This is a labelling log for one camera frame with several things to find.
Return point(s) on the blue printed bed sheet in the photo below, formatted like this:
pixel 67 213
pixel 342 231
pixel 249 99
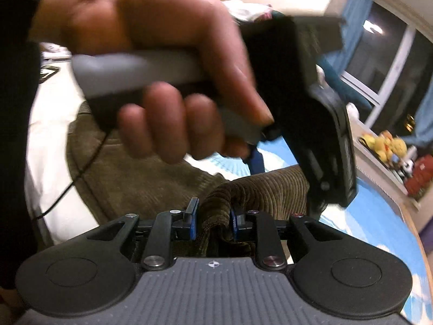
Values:
pixel 379 230

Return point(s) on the person's left hand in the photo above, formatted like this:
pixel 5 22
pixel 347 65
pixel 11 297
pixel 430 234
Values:
pixel 152 17

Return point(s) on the red cushion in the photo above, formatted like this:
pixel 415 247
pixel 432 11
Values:
pixel 421 176

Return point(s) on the crumpled colourful cloth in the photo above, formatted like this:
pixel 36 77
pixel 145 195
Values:
pixel 250 10

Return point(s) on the dark blue cloth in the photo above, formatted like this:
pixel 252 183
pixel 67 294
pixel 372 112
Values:
pixel 257 159

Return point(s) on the teal cloth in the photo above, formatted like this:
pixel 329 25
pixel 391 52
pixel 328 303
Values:
pixel 341 81

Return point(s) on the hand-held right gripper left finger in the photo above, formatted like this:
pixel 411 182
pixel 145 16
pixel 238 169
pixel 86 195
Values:
pixel 193 221

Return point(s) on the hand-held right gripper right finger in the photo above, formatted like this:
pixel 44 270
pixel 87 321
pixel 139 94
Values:
pixel 233 225

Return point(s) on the blue curtain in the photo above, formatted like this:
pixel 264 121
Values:
pixel 357 10

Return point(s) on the dark flat object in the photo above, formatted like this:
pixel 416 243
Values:
pixel 48 74

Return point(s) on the white bed sheet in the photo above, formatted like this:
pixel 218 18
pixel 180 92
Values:
pixel 50 125

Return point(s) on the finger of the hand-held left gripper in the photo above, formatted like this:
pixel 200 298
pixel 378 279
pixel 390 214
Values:
pixel 316 199

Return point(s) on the window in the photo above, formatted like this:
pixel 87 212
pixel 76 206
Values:
pixel 389 64

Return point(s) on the yellow plush toy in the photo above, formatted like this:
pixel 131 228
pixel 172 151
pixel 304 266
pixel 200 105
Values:
pixel 385 145

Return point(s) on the wooden bed frame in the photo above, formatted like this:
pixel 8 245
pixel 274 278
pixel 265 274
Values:
pixel 424 254

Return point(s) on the black and white plush toy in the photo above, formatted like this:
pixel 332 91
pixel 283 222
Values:
pixel 406 166

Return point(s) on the white headboard shelf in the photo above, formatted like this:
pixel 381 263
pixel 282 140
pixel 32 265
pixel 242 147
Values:
pixel 375 172

